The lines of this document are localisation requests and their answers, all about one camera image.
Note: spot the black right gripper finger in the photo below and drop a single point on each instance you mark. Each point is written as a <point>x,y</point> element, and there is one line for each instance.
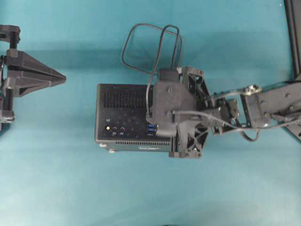
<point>166,130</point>
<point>168,75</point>

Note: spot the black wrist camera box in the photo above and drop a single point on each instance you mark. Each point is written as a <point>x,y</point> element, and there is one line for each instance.
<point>168,97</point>

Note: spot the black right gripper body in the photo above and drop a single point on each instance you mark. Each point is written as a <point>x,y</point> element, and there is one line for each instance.
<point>212,114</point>

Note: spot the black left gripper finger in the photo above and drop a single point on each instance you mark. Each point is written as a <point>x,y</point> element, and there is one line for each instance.
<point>19,87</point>
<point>20,61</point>

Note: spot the black aluminium frame rail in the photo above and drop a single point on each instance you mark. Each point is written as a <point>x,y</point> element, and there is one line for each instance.
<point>293,18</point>

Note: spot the black mini PC box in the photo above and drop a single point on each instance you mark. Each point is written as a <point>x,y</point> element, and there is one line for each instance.
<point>120,123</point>

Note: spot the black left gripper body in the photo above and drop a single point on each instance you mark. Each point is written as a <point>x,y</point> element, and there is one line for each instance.
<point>9,34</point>

